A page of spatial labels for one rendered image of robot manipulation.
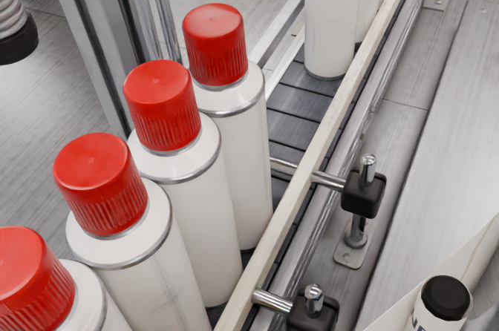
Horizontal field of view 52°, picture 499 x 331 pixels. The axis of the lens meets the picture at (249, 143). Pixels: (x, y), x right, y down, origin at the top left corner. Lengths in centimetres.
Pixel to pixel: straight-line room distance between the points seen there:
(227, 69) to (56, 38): 50
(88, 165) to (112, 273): 6
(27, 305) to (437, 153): 38
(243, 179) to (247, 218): 5
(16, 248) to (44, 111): 46
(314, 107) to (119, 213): 32
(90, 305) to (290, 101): 34
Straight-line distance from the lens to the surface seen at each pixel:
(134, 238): 24
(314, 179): 42
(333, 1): 49
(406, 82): 63
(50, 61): 73
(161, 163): 26
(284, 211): 40
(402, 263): 42
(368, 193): 40
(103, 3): 41
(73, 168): 22
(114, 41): 42
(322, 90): 53
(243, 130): 31
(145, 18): 37
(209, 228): 31
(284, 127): 50
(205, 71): 28
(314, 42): 52
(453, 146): 50
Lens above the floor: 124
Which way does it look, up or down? 49 degrees down
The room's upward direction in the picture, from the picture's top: 6 degrees counter-clockwise
